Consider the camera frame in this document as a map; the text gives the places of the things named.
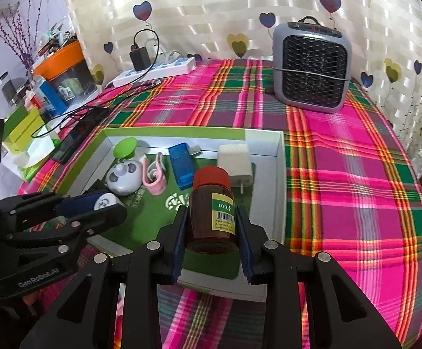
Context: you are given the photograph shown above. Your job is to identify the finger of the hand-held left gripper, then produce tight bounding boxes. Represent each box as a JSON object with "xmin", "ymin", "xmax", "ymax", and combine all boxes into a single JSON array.
[
  {"xmin": 5, "ymin": 204, "xmax": 128, "ymax": 259},
  {"xmin": 0, "ymin": 193, "xmax": 99, "ymax": 234}
]

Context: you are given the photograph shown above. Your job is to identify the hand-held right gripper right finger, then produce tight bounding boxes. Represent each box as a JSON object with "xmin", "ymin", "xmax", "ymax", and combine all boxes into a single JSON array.
[{"xmin": 235, "ymin": 205, "xmax": 403, "ymax": 349}]

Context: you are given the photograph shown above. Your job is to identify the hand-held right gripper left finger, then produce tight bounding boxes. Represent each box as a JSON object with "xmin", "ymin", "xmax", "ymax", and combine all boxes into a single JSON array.
[{"xmin": 20, "ymin": 205, "xmax": 190, "ymax": 349}]

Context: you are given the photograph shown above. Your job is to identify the small white bottle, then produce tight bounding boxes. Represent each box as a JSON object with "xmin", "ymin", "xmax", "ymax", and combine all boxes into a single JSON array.
[{"xmin": 94, "ymin": 193, "xmax": 119, "ymax": 211}]

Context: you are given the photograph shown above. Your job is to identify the white panda-shaped gadget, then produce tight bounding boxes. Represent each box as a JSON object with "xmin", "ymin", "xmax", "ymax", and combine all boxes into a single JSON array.
[{"xmin": 105, "ymin": 159, "xmax": 144, "ymax": 196}]

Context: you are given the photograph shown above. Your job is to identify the brown bottle with red cap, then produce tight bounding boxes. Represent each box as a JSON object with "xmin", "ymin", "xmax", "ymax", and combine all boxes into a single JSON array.
[{"xmin": 187, "ymin": 166, "xmax": 239, "ymax": 254}]

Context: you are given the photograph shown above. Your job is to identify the pink clip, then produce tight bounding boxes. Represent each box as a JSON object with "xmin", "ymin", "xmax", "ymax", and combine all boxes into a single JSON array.
[{"xmin": 142, "ymin": 153, "xmax": 169, "ymax": 195}]

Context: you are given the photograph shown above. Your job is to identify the green and white cardboard box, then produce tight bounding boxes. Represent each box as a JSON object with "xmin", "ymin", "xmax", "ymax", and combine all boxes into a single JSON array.
[{"xmin": 53, "ymin": 125, "xmax": 287, "ymax": 303}]

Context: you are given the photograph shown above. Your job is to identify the blue USB tester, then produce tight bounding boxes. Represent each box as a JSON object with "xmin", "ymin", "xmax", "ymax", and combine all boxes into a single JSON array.
[{"xmin": 168, "ymin": 143, "xmax": 202, "ymax": 190}]

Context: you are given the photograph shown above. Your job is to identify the black smartphone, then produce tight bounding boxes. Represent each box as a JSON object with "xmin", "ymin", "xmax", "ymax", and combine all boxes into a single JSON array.
[{"xmin": 53, "ymin": 106, "xmax": 111, "ymax": 164}]

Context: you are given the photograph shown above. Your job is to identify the white charger plug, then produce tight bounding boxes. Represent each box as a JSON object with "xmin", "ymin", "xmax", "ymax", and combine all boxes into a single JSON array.
[{"xmin": 216, "ymin": 143, "xmax": 256, "ymax": 194}]

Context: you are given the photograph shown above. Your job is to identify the light green box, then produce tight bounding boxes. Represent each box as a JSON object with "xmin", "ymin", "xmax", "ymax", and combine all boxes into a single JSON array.
[{"xmin": 2, "ymin": 107, "xmax": 46, "ymax": 155}]

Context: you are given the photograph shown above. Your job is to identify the blue carton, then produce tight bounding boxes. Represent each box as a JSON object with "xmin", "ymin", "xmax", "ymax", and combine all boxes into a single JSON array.
[{"xmin": 33, "ymin": 76, "xmax": 69, "ymax": 115}]

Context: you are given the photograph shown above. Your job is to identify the pink plaid tablecloth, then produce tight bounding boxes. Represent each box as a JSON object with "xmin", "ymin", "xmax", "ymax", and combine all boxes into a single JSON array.
[{"xmin": 16, "ymin": 57, "xmax": 422, "ymax": 349}]

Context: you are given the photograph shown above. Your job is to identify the glass jar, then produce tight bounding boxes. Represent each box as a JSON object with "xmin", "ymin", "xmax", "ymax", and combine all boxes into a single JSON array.
[{"xmin": 0, "ymin": 73, "xmax": 19, "ymax": 106}]

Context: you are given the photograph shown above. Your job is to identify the orange lidded container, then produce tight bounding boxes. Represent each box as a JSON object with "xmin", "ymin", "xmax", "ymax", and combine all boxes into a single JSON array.
[{"xmin": 33, "ymin": 40, "xmax": 88, "ymax": 91}]

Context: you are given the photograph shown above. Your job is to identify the white power strip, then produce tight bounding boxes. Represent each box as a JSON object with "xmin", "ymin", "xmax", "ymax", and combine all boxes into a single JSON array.
[{"xmin": 112, "ymin": 56, "xmax": 197, "ymax": 88}]

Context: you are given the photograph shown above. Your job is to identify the black power adapter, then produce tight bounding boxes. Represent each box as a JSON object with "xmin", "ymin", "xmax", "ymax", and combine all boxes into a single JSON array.
[{"xmin": 129, "ymin": 45, "xmax": 150, "ymax": 70}]

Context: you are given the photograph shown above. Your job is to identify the purple flower branches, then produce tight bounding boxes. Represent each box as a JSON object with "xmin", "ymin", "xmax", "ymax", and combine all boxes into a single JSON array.
[{"xmin": 0, "ymin": 0, "xmax": 52, "ymax": 70}]

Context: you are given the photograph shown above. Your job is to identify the grey space heater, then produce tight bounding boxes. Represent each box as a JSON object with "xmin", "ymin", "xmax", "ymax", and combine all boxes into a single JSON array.
[{"xmin": 272, "ymin": 16, "xmax": 353, "ymax": 114}]

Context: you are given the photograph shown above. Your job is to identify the heart print curtain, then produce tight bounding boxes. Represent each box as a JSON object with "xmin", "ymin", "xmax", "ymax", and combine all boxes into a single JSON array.
[{"xmin": 60, "ymin": 0, "xmax": 422, "ymax": 175}]

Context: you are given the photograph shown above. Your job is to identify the black phone cable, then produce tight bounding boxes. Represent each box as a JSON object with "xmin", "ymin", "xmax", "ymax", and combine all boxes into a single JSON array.
[{"xmin": 32, "ymin": 80, "xmax": 161, "ymax": 139}]

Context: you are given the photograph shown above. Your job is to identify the black adapter cable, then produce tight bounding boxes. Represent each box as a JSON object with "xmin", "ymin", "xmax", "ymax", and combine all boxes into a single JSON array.
[{"xmin": 133, "ymin": 29, "xmax": 161, "ymax": 68}]

